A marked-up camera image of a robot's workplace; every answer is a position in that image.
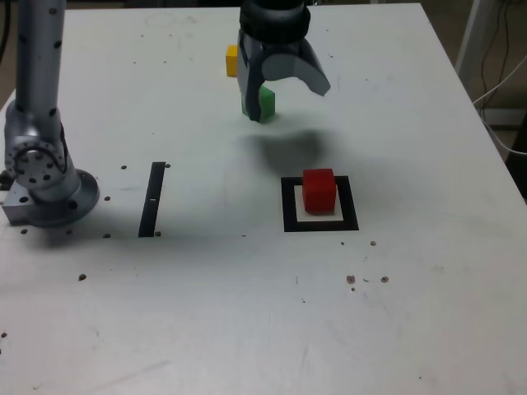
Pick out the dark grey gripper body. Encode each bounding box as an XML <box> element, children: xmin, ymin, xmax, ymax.
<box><xmin>245</xmin><ymin>36</ymin><xmax>308</xmax><ymax>53</ymax></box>

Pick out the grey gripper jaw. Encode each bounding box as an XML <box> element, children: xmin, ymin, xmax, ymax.
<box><xmin>263</xmin><ymin>43</ymin><xmax>331</xmax><ymax>98</ymax></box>
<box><xmin>237</xmin><ymin>35</ymin><xmax>265</xmax><ymax>123</ymax></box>

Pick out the yellow cube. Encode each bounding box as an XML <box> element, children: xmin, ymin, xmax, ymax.
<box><xmin>225</xmin><ymin>44</ymin><xmax>240</xmax><ymax>77</ymax></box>

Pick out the green cube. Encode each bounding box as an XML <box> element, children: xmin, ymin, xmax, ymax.
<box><xmin>240</xmin><ymin>85</ymin><xmax>276</xmax><ymax>123</ymax></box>

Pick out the red cube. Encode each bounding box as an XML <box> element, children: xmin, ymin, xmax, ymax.
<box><xmin>302</xmin><ymin>167</ymin><xmax>338</xmax><ymax>216</ymax></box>

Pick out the black tape square outline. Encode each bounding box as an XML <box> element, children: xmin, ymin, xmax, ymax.
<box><xmin>280</xmin><ymin>175</ymin><xmax>360</xmax><ymax>234</ymax></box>

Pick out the black tape strip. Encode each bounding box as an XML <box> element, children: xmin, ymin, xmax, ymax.
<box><xmin>138</xmin><ymin>161</ymin><xmax>166</xmax><ymax>239</ymax></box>

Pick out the white post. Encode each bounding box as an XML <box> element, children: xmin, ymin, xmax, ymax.
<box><xmin>455</xmin><ymin>0</ymin><xmax>482</xmax><ymax>83</ymax></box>

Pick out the white cable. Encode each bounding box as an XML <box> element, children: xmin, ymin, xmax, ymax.
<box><xmin>472</xmin><ymin>55</ymin><xmax>527</xmax><ymax>156</ymax></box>

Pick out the thin black cable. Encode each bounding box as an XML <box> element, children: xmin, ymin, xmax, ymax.
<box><xmin>479</xmin><ymin>0</ymin><xmax>514</xmax><ymax>110</ymax></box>

